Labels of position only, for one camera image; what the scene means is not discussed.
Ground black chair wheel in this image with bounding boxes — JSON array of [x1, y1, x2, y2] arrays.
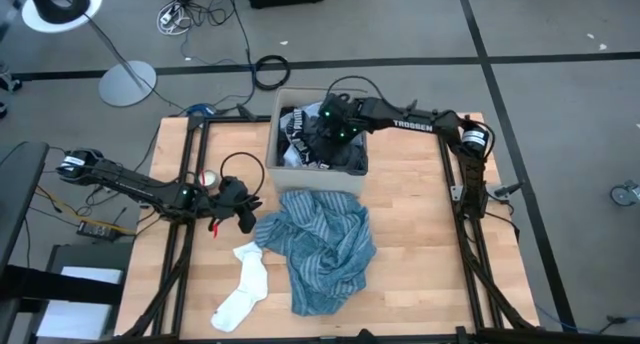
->
[[0, 69, 24, 94]]

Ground white power strip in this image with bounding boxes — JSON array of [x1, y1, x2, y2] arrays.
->
[[158, 2, 182, 26]]

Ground beige fabric storage box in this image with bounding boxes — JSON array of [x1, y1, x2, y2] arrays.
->
[[264, 86, 374, 198]]

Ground white tape roll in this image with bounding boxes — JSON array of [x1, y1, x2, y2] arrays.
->
[[198, 168, 222, 190]]

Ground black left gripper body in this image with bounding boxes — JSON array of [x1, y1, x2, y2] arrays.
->
[[207, 176, 251, 223]]

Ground black cable coil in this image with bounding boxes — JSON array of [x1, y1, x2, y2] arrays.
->
[[253, 53, 292, 92]]

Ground black power supply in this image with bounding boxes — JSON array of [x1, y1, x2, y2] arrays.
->
[[76, 218, 123, 244]]

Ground grey caster wheel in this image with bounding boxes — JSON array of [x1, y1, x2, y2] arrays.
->
[[609, 179, 640, 208]]

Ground blue white striped garment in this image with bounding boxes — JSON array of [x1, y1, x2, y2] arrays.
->
[[253, 188, 378, 318]]

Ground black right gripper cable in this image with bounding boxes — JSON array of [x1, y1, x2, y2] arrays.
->
[[326, 74, 387, 105]]

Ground black desk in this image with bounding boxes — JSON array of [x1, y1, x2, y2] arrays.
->
[[0, 141, 51, 344]]

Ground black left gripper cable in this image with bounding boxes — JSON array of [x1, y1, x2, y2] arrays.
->
[[219, 151, 266, 205]]

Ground yellow cable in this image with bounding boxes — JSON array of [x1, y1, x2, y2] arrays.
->
[[34, 183, 137, 234]]

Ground black aluminium frame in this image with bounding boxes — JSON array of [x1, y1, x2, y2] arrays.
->
[[117, 111, 544, 344]]

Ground long white sock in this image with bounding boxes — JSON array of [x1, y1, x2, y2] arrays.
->
[[210, 241, 270, 334]]

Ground blue cable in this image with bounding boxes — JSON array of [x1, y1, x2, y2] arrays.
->
[[185, 102, 217, 118]]

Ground black cabinet white shelves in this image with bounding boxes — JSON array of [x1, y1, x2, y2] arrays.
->
[[29, 242, 135, 343]]

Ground black floor lamp grey base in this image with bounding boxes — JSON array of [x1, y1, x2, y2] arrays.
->
[[22, 0, 158, 108]]

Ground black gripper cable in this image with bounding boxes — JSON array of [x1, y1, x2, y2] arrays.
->
[[326, 74, 387, 105], [219, 151, 266, 205]]

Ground dark grey garment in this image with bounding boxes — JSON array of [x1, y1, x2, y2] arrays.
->
[[319, 128, 370, 176]]

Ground black floor cable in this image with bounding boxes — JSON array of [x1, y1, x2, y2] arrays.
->
[[167, 0, 256, 103]]

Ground black Puma underwear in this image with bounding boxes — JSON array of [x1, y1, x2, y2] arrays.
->
[[277, 105, 324, 169]]

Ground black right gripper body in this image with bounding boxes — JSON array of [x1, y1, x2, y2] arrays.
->
[[312, 114, 351, 158]]

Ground black cable plug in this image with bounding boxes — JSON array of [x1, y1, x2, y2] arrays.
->
[[598, 313, 640, 335]]

